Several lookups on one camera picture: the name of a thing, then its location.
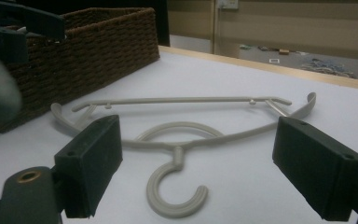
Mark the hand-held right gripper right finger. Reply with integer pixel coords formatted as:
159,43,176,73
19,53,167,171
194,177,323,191
271,116,358,223

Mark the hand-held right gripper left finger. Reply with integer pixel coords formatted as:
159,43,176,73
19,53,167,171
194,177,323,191
53,114,124,219

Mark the brown wicker basket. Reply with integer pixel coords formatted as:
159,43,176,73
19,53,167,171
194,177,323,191
0,7,161,134

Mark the white table mat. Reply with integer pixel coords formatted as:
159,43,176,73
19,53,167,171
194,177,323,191
0,50,358,224

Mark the pile of white clutter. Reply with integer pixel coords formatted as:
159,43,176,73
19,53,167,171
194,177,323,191
300,58,357,79

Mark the white wall socket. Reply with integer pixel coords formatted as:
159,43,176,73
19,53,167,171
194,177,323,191
216,0,240,10

